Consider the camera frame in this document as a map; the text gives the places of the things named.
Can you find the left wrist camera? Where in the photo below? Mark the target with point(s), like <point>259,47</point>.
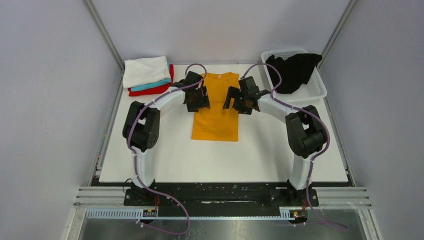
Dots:
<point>191,81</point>

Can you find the teal folded t shirt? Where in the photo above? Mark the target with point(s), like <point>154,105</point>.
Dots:
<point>155,84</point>

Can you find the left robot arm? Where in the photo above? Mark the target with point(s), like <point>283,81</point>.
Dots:
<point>141,129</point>

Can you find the black t shirt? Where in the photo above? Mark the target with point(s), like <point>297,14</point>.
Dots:
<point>295,71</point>

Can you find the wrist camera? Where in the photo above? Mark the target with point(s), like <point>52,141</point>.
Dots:
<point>191,81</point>
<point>248,86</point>

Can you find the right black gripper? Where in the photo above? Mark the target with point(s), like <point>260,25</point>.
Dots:
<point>236,100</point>

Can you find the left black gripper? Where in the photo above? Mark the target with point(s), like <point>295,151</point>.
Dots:
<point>203,102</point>

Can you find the white plastic basket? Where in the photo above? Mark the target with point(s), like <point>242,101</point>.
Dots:
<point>314,90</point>

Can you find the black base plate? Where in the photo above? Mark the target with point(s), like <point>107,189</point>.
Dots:
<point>210,200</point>

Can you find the right aluminium frame post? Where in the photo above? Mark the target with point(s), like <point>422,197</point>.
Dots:
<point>337,30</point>

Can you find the white slotted cable duct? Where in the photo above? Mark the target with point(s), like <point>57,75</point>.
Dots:
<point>147,214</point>

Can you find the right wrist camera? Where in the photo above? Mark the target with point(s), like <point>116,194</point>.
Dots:
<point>248,86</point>

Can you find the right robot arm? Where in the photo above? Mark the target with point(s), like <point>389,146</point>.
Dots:
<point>307,135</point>

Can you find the yellow t shirt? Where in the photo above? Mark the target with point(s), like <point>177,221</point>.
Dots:
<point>216,123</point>

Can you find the white folded t shirt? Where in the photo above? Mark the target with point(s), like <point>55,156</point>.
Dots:
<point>146,71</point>

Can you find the red folded t shirt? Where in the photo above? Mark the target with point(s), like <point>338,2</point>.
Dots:
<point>159,90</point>

